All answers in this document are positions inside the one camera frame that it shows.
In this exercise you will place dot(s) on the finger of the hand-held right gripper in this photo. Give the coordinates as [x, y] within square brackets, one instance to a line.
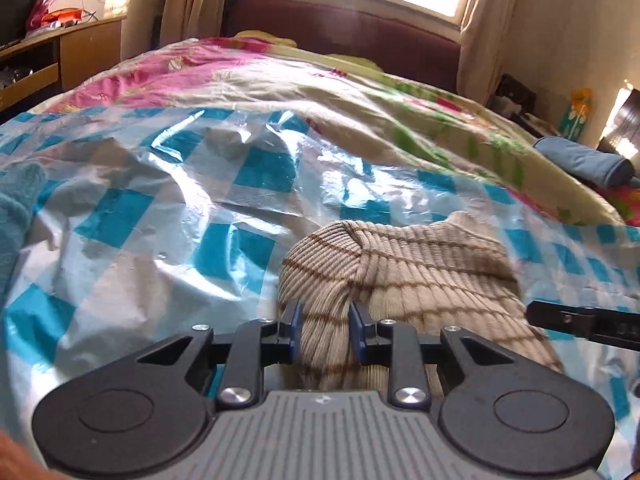
[580, 320]

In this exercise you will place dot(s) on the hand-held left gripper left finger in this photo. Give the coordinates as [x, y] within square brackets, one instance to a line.
[296, 332]

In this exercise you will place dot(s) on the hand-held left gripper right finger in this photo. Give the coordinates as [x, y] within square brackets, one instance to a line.
[357, 332]

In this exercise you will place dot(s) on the beige striped knit garment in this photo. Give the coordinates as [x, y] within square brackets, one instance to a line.
[415, 280]

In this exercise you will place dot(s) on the blue rolled cloth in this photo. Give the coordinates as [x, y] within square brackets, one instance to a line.
[585, 162]

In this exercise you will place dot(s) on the blue checkered plastic sheet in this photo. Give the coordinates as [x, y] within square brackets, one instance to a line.
[175, 200]

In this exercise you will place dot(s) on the dark brown furniture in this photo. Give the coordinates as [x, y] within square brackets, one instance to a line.
[625, 130]

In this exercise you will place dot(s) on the dark nightstand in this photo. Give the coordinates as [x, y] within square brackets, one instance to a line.
[515, 97]

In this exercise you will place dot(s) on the floral bedsheet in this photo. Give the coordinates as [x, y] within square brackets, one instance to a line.
[300, 80]

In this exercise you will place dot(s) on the yellow-green pillow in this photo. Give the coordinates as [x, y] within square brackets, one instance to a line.
[265, 38]

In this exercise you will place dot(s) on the maroon headboard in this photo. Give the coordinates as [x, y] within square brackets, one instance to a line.
[350, 35]

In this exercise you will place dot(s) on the teal towel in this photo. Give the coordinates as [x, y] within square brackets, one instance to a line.
[17, 215]

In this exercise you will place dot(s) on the orange fuzzy cloth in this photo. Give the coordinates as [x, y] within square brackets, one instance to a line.
[15, 460]

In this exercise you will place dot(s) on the beige curtain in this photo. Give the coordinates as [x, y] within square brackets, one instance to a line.
[197, 0]
[487, 25]

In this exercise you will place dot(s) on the wooden desk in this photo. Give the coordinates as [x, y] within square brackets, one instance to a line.
[85, 55]

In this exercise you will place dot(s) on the orange item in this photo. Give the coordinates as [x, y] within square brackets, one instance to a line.
[62, 16]

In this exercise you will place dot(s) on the pink cloth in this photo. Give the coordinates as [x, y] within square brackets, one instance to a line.
[40, 10]

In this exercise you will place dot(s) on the black television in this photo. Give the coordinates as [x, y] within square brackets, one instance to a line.
[15, 0]

